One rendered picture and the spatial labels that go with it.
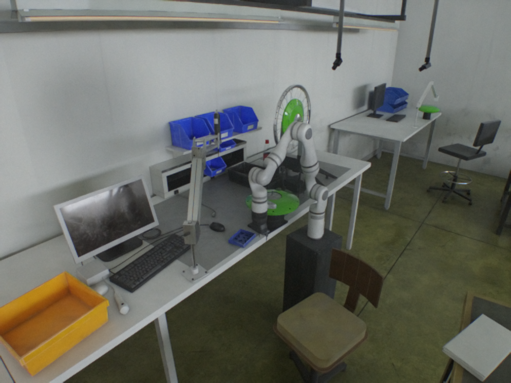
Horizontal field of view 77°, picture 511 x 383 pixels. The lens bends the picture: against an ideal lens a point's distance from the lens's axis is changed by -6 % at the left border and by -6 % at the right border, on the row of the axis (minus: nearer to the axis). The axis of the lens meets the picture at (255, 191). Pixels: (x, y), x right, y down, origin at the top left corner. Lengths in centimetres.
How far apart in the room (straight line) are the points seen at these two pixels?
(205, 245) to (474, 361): 128
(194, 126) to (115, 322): 153
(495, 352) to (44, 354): 155
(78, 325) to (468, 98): 580
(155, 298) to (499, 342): 134
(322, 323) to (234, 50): 208
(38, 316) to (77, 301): 16
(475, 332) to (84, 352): 142
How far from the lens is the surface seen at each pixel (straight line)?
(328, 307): 194
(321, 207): 192
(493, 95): 610
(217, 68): 272
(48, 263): 199
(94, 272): 174
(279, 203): 189
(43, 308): 171
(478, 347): 144
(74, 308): 165
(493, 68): 607
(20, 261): 209
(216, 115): 206
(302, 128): 162
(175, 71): 246
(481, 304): 166
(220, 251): 180
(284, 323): 183
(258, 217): 158
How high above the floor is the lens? 195
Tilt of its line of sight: 25 degrees down
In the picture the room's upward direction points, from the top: straight up
